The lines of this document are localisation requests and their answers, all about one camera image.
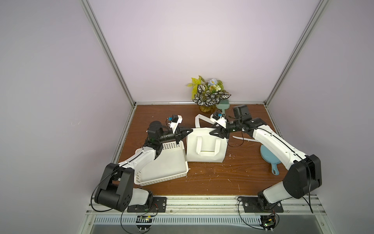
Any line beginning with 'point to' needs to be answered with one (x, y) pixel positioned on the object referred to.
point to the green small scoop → (223, 104)
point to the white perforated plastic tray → (171, 163)
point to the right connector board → (268, 222)
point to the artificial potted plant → (207, 95)
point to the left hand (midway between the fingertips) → (192, 131)
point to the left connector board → (143, 219)
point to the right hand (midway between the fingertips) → (212, 126)
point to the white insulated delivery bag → (202, 146)
